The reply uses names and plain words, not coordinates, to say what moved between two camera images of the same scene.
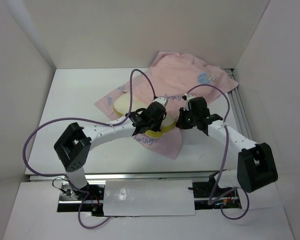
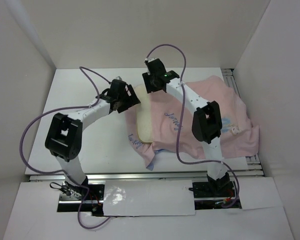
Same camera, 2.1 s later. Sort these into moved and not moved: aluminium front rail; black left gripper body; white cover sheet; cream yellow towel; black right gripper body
Moved: black right gripper body; black left gripper body; cream yellow towel
Not moved: aluminium front rail; white cover sheet
